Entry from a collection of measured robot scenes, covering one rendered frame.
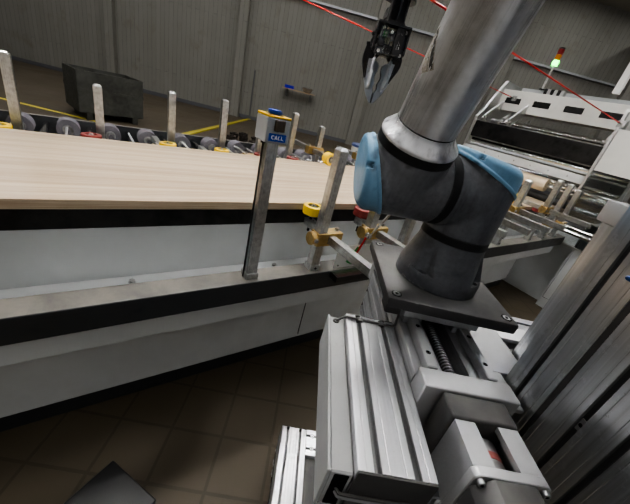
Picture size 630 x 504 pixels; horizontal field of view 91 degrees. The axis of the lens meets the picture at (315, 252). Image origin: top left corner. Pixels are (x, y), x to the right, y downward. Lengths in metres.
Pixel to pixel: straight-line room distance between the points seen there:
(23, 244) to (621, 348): 1.25
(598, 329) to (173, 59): 13.19
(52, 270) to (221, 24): 12.00
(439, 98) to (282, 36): 11.99
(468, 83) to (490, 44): 0.04
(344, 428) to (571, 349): 0.33
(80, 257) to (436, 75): 1.05
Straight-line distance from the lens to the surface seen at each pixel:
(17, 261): 1.18
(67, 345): 1.10
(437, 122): 0.44
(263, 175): 0.92
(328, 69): 12.17
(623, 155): 3.52
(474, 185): 0.52
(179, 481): 1.43
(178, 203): 1.08
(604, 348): 0.53
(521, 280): 3.89
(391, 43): 0.81
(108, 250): 1.16
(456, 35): 0.42
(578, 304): 0.56
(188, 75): 13.11
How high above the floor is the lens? 1.29
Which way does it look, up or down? 26 degrees down
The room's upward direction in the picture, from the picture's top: 15 degrees clockwise
